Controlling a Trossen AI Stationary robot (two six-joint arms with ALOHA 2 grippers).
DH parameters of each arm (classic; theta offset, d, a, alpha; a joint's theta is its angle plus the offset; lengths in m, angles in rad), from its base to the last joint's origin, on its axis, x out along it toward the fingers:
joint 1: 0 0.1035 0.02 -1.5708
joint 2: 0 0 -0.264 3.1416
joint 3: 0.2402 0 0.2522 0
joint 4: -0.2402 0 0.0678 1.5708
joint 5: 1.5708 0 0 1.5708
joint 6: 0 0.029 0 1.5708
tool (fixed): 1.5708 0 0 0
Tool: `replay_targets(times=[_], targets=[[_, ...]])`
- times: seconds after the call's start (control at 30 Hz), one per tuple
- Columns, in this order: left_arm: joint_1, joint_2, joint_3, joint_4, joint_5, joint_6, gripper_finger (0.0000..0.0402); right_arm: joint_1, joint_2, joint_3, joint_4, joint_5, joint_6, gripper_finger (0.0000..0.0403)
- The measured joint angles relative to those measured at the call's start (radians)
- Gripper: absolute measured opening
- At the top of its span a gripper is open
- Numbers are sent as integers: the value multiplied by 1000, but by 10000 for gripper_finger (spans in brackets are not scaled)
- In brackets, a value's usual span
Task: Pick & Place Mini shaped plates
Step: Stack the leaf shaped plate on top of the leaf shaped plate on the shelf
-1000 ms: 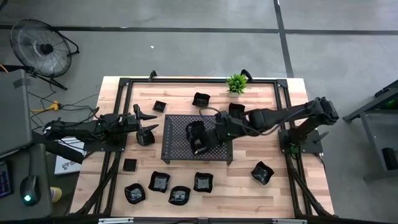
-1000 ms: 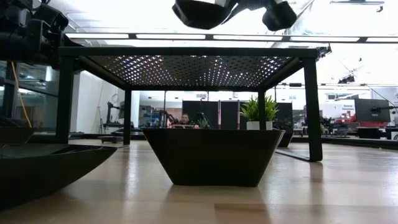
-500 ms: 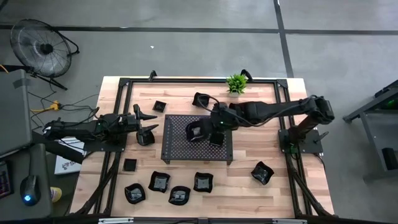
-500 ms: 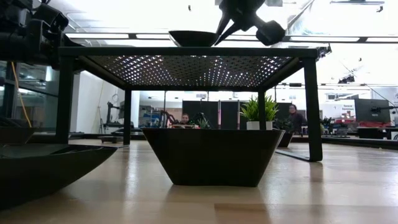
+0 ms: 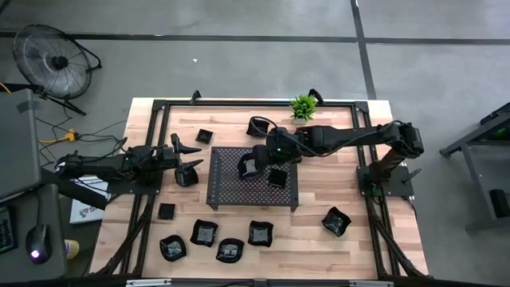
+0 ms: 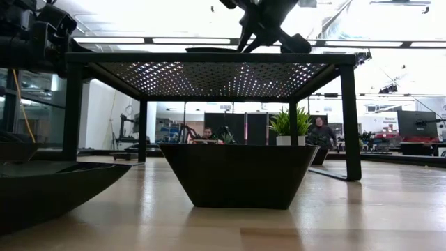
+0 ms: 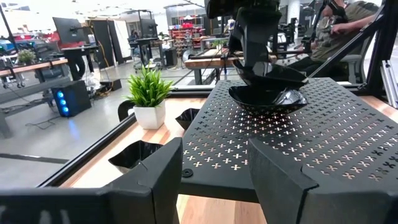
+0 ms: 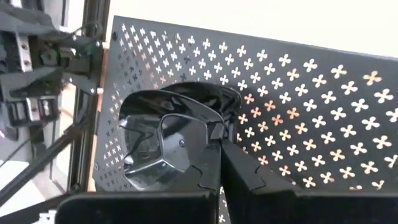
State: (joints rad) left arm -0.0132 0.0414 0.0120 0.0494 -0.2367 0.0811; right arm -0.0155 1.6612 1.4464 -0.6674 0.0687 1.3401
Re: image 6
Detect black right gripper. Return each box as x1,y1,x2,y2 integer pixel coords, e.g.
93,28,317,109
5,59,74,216
219,0,312,54

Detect round wavy black plate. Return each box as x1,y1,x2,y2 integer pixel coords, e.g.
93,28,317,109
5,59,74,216
184,46,240,54
0,160,132,235

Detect square flared black plate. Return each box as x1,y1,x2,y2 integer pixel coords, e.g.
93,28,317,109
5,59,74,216
0,141,42,164
158,143,321,211
311,146,330,167

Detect small square black plate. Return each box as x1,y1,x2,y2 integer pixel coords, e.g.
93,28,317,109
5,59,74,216
111,151,140,162

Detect black perforated metal shelf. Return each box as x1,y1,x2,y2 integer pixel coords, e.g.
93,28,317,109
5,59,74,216
64,51,372,182

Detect black divider panels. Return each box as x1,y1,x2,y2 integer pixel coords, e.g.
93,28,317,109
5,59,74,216
203,112,270,146

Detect green plant in white pot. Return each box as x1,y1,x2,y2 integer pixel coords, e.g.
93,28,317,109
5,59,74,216
268,107,313,146

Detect small green desk plant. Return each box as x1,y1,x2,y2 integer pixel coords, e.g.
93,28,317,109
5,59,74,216
220,131,237,145

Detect black background robot stand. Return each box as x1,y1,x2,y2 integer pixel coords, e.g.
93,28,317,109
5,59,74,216
118,112,140,142

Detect yellow cable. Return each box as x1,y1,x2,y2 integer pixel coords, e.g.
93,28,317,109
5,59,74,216
12,68,37,144

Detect black monitor on mount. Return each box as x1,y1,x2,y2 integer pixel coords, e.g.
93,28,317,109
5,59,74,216
397,110,439,139

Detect black aluminium table frame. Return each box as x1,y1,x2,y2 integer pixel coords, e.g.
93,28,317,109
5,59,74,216
31,148,446,169

